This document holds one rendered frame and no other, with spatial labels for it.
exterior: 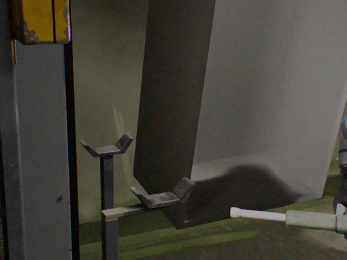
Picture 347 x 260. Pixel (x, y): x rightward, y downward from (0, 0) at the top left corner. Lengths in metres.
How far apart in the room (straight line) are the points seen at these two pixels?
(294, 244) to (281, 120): 0.68
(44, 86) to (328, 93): 1.30
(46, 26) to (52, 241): 0.76
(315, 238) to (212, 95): 1.00
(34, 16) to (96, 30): 2.50
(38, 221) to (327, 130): 1.29
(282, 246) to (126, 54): 1.15
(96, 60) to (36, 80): 1.87
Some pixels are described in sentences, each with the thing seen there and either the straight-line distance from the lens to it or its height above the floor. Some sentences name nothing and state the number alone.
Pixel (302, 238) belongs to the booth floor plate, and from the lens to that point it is 3.15.
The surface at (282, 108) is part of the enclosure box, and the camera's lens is 2.62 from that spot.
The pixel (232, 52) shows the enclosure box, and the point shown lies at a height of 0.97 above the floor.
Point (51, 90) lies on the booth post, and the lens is 1.35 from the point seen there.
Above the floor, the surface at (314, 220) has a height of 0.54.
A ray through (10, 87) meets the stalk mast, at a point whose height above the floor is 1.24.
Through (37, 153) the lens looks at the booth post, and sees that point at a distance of 1.38.
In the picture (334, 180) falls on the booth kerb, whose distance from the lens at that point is 3.58.
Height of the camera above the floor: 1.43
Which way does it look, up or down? 18 degrees down
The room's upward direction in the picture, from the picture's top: 1 degrees clockwise
